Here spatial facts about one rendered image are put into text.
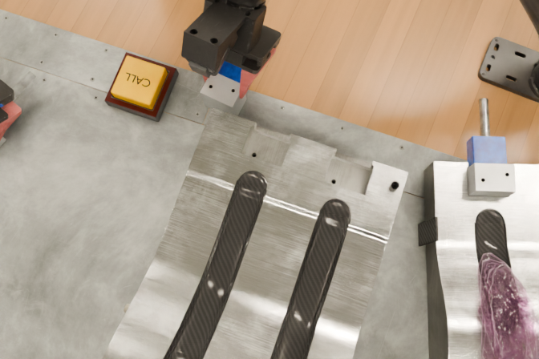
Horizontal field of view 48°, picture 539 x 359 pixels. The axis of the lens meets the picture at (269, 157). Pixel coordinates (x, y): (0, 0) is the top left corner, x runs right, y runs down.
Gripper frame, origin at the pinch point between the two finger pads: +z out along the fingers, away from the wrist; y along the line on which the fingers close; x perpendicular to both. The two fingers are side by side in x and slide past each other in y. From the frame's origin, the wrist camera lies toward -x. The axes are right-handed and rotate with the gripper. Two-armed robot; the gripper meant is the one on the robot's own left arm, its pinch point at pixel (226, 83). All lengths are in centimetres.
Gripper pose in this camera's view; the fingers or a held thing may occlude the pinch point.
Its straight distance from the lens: 82.9
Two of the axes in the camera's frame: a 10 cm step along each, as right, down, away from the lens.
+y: 9.0, 4.2, -1.4
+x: 4.0, -6.3, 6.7
